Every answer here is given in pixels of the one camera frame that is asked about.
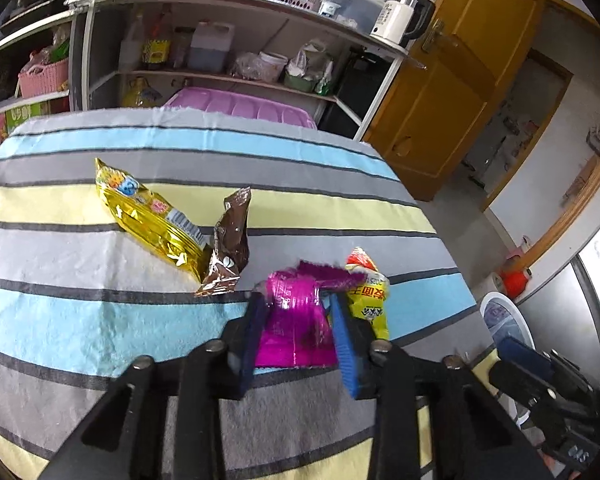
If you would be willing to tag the clear plastic storage box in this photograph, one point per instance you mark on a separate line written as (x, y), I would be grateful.
(360, 15)

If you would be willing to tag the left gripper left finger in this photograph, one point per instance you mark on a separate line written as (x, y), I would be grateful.
(242, 338)

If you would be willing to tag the white electric kettle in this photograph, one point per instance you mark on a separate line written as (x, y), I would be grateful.
(402, 21)

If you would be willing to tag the white trash bin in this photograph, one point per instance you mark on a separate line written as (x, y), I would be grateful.
(503, 318)

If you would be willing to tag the brown silver candy wrapper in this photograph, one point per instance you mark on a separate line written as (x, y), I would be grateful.
(230, 250)

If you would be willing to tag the white jerrycan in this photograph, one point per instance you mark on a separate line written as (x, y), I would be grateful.
(209, 47)

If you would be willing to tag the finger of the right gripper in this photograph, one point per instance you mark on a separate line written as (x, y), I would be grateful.
(513, 351)
(519, 384)

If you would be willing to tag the orange wooden door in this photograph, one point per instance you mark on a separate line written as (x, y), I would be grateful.
(459, 74)

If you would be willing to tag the gold snack wrapper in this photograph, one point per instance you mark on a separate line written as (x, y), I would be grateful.
(153, 221)

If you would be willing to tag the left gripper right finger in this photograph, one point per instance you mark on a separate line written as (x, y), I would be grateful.
(352, 338)

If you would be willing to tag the white plastic tub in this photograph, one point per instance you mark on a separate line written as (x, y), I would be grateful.
(272, 65)

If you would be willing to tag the colourful cardboard box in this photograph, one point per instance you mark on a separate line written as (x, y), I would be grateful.
(16, 116)

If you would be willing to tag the white metal shelf rack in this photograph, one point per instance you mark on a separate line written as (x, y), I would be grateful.
(109, 53)

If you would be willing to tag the small yellow red sachet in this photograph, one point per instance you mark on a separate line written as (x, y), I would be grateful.
(368, 298)

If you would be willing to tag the pink woven basket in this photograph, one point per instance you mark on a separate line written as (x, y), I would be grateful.
(42, 79)

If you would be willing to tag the pink plastic stool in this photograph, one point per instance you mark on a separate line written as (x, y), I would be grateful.
(240, 105)

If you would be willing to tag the magenta foil wrapper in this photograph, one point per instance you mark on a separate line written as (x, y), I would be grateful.
(297, 333)

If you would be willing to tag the striped tablecloth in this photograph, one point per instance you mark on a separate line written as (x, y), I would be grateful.
(80, 297)

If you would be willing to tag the dark sauce bottle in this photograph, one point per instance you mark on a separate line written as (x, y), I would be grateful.
(157, 45)

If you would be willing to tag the yellow cooking oil bottle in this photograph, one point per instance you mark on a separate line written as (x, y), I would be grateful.
(140, 94)

